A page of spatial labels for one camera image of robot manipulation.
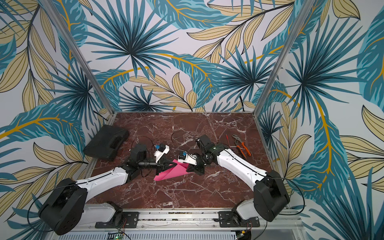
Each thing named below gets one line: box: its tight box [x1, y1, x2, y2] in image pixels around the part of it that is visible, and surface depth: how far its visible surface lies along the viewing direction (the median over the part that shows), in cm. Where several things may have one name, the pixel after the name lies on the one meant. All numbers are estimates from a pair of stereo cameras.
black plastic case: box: [83, 125, 130, 162], surface depth 97 cm
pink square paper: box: [153, 159, 194, 181], surface depth 77 cm
